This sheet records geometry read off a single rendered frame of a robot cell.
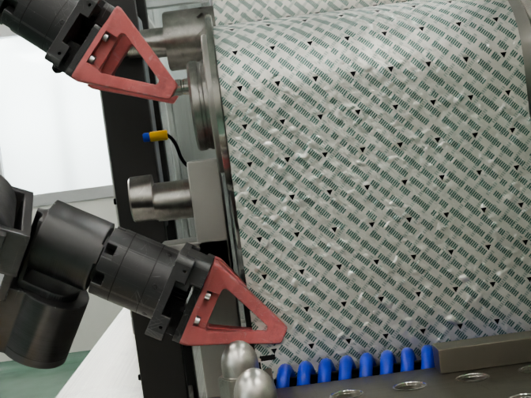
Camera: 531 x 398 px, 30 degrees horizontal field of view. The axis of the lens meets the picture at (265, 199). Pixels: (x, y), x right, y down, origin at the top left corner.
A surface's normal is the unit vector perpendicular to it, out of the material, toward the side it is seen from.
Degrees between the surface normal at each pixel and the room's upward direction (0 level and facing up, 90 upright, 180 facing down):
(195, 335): 100
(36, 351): 113
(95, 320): 90
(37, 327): 107
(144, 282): 92
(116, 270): 87
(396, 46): 69
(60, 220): 60
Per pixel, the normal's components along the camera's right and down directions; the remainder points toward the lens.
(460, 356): 0.02, 0.05
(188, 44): 0.07, 0.38
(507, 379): -0.13, -0.99
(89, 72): 0.33, 0.23
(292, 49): -0.04, -0.45
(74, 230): 0.21, -0.42
